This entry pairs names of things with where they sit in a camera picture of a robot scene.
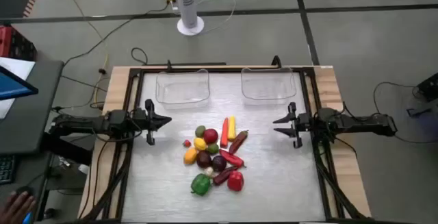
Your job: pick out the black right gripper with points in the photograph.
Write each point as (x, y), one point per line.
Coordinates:
(304, 122)

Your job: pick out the yellow lemon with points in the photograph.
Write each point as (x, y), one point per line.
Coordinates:
(200, 144)

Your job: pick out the computer monitor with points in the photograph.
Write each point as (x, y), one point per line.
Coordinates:
(13, 87)

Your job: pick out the orange mango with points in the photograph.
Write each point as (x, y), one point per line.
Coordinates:
(190, 156)

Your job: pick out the white paper sheet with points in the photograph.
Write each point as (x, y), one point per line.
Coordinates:
(20, 68)

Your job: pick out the red bell pepper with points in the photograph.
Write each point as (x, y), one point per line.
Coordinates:
(235, 181)

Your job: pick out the red plastic crate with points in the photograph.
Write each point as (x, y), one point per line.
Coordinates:
(7, 42)

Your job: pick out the black metal table frame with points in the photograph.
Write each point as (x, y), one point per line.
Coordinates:
(222, 70)

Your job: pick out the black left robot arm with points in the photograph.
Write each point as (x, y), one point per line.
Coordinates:
(89, 124)

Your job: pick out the green avocado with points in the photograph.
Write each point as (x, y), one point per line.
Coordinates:
(200, 131)

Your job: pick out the clear plastic basket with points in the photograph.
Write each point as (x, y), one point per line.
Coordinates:
(267, 87)
(181, 94)

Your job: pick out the dark maroon chili pepper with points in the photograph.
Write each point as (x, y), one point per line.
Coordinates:
(222, 177)

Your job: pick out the purple onion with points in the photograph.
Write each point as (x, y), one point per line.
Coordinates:
(219, 163)

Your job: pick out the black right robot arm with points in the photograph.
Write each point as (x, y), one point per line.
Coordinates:
(359, 123)

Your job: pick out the green lime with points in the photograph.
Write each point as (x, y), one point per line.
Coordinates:
(213, 149)

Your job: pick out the white garlic bulb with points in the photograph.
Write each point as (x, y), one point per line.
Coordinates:
(209, 172)

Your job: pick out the grey desk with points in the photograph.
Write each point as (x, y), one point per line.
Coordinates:
(34, 124)

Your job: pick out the black computer mouse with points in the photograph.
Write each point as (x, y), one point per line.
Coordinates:
(24, 190)

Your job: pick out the brownish red chili pepper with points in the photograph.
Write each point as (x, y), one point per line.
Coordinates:
(237, 142)

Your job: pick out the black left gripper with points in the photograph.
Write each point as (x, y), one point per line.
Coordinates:
(140, 119)

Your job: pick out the green bell pepper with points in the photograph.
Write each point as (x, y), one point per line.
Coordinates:
(200, 184)

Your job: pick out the black table clamp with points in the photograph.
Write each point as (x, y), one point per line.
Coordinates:
(276, 61)
(168, 64)

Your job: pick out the bright red chili pepper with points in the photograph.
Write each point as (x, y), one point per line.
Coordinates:
(231, 158)

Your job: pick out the person's hand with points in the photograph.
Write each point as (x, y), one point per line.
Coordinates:
(15, 208)

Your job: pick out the backlit keyboard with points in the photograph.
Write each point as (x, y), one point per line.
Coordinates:
(7, 169)

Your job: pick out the yellow corn cob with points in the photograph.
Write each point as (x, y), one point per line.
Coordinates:
(232, 128)

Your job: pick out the black floor device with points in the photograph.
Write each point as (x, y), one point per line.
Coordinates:
(429, 87)

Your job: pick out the red round fruit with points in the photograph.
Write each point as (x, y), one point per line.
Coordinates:
(210, 136)

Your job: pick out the dark maroon mango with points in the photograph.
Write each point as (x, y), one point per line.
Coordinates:
(203, 159)

